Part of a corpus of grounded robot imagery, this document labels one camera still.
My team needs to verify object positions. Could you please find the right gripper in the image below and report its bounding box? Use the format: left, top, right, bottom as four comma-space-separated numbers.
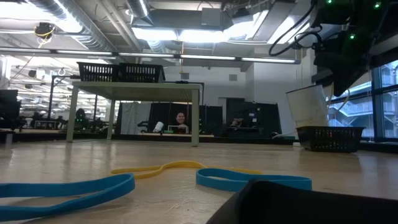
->
313, 27, 379, 97

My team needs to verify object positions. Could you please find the blue rubber band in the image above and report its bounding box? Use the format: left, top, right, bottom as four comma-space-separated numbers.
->
0, 172, 136, 223
195, 167, 313, 193

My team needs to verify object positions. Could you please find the yellow rubber band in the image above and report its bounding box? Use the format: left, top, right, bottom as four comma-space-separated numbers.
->
109, 160, 264, 180

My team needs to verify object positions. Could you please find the black slotted plastic basket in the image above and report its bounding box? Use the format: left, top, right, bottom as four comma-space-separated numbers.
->
119, 62, 166, 83
296, 125, 366, 154
76, 61, 121, 83

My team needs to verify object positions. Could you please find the black partition panel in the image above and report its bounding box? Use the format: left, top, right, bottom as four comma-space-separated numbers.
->
149, 101, 282, 138

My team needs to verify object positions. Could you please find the black binder clip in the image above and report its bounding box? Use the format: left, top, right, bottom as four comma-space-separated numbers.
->
205, 178, 398, 224

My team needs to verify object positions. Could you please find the long ceiling light bar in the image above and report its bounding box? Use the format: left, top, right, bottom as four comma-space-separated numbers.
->
0, 46, 302, 65

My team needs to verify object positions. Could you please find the white small table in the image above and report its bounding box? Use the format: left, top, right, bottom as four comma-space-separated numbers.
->
65, 81, 201, 147

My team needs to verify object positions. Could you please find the black monitor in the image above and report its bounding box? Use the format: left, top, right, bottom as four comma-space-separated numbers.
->
0, 89, 21, 128

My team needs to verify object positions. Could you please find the white lamp cable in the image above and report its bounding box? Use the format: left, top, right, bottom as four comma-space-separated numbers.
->
271, 129, 300, 139

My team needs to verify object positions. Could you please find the black aluminium table frame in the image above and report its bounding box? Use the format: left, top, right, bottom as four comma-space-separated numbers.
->
0, 133, 296, 146

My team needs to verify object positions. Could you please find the round silver ventilation duct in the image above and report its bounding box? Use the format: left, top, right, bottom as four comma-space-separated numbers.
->
27, 0, 119, 52

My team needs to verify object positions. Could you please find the hanging yellow cable reel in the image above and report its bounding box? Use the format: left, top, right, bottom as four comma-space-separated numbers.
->
33, 21, 57, 40

